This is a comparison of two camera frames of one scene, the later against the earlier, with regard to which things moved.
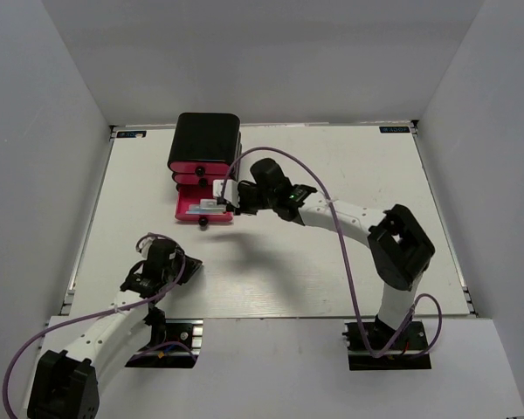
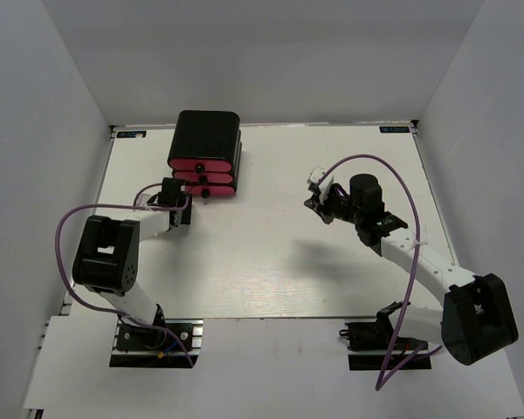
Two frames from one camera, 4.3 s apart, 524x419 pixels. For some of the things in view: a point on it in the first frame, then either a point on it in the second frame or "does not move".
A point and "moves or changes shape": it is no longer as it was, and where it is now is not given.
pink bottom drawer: [192, 195] moves or changes shape
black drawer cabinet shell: [206, 137] does not move
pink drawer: [199, 178] does not move
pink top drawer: [200, 168] does not move
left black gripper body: [172, 273] to [186, 214]
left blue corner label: [131, 133] does not move
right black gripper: [237, 211] to [322, 210]
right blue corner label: [394, 129] does not move
